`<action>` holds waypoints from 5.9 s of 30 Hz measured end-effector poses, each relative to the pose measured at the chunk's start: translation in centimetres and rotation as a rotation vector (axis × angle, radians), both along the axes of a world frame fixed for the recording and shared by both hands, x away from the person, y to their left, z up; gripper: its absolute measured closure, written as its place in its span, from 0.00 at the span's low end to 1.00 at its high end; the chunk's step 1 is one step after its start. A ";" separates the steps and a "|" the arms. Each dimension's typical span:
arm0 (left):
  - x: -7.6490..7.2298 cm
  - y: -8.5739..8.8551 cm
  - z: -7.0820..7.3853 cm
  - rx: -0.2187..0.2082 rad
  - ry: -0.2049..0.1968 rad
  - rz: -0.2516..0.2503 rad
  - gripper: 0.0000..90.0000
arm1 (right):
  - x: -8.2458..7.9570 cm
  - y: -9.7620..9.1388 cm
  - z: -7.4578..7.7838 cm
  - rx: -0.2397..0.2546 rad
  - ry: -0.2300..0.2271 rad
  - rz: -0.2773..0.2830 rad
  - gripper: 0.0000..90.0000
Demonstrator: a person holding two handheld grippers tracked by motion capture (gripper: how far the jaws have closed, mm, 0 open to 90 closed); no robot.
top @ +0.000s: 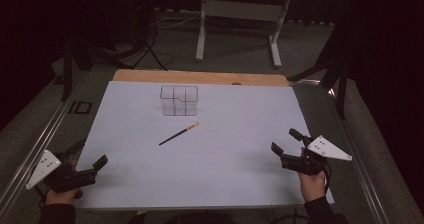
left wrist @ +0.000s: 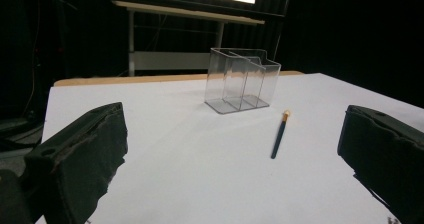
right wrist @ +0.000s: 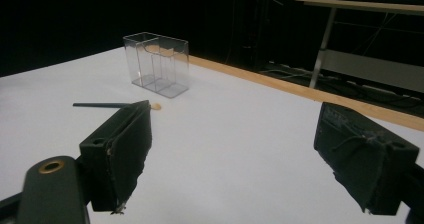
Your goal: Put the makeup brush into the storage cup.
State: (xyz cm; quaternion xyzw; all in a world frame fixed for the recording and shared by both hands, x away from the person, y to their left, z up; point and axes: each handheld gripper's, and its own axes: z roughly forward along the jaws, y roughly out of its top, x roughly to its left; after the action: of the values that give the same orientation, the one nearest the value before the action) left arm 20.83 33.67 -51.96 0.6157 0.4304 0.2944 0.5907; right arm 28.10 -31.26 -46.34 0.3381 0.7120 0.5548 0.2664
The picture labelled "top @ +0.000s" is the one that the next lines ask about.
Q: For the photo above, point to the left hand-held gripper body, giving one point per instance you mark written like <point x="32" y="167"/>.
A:
<point x="68" y="179"/>

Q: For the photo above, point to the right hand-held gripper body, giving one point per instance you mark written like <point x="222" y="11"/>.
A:
<point x="305" y="164"/>

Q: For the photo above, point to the black pen with wooden tip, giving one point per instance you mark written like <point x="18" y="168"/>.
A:
<point x="179" y="134"/>

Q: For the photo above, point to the clear acrylic divided organizer box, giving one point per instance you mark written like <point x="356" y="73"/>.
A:
<point x="179" y="100"/>

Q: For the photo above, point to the person's left hand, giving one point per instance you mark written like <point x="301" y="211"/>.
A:
<point x="60" y="197"/>

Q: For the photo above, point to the person's right hand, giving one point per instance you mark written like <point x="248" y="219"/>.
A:
<point x="312" y="186"/>

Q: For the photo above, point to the white paper sheet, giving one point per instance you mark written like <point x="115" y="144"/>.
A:
<point x="216" y="170"/>

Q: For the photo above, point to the black stand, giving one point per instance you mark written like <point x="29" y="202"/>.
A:
<point x="340" y="80"/>
<point x="67" y="70"/>

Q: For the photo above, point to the person's dark torso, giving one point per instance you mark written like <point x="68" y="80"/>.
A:
<point x="196" y="219"/>

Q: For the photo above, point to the dark equipment tower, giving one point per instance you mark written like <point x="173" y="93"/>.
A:
<point x="141" y="10"/>

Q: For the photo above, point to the black rectangular floor frame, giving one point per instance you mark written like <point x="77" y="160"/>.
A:
<point x="80" y="107"/>

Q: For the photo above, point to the aluminium rail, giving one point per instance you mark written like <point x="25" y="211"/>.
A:
<point x="31" y="157"/>
<point x="361" y="170"/>

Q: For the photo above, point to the white metal table frame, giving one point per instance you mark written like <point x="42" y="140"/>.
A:
<point x="245" y="10"/>

